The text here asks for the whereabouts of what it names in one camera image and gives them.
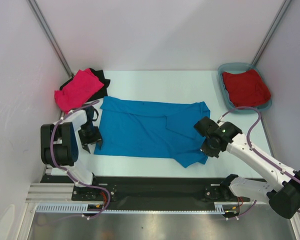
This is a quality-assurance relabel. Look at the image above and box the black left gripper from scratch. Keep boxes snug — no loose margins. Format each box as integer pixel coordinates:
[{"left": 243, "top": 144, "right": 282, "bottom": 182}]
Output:
[{"left": 77, "top": 122, "right": 103, "bottom": 152}]

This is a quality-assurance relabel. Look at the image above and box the blue t shirt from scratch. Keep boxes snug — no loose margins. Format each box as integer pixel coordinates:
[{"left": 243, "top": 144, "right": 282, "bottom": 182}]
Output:
[{"left": 94, "top": 96, "right": 211, "bottom": 168}]

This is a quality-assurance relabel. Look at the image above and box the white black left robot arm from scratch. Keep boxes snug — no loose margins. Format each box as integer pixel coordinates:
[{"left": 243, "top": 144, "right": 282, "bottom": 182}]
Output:
[{"left": 40, "top": 104, "right": 103, "bottom": 200}]

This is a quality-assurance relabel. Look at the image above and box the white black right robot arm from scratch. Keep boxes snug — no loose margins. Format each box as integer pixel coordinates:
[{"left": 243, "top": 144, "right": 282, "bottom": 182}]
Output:
[{"left": 194, "top": 116, "right": 300, "bottom": 219}]

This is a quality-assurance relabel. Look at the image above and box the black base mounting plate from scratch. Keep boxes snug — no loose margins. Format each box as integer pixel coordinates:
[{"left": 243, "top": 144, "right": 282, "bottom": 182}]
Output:
[{"left": 39, "top": 175, "right": 266, "bottom": 211}]

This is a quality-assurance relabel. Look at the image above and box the black folded t shirt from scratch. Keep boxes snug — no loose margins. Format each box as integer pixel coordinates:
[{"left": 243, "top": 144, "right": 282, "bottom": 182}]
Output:
[{"left": 59, "top": 68, "right": 111, "bottom": 102}]

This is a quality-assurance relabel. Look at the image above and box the pink folded t shirt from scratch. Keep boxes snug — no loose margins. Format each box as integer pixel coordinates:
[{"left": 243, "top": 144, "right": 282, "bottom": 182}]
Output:
[{"left": 54, "top": 68, "right": 105, "bottom": 113}]

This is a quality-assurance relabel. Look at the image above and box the red t shirt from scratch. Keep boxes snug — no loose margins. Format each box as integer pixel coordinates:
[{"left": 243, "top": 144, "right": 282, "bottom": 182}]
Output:
[{"left": 222, "top": 69, "right": 271, "bottom": 107}]

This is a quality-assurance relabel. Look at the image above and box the teal plastic basket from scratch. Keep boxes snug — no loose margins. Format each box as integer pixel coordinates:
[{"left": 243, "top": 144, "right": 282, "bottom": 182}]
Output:
[{"left": 217, "top": 62, "right": 272, "bottom": 114}]

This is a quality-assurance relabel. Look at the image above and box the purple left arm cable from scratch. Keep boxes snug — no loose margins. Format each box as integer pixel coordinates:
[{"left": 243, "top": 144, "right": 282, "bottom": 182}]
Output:
[{"left": 36, "top": 99, "right": 113, "bottom": 226}]

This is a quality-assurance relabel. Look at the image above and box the aluminium front frame rail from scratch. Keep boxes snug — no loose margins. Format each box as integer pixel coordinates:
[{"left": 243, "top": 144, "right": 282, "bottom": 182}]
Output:
[{"left": 26, "top": 178, "right": 235, "bottom": 202}]

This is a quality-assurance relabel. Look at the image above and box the grey slotted cable duct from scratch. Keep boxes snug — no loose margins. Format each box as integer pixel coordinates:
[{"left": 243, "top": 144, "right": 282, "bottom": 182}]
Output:
[{"left": 36, "top": 203, "right": 238, "bottom": 215}]

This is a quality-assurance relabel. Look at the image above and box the left aluminium corner post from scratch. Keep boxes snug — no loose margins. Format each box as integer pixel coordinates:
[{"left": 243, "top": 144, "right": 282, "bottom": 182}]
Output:
[{"left": 26, "top": 0, "right": 74, "bottom": 78}]

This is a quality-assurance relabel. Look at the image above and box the aluminium corner post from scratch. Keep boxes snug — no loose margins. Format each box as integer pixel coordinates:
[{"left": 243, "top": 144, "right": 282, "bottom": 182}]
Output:
[
  {"left": 250, "top": 0, "right": 294, "bottom": 66},
  {"left": 26, "top": 0, "right": 74, "bottom": 78}
]

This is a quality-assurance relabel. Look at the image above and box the right aluminium corner post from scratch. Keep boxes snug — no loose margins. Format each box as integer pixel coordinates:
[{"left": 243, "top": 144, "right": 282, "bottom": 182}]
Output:
[{"left": 250, "top": 0, "right": 294, "bottom": 66}]

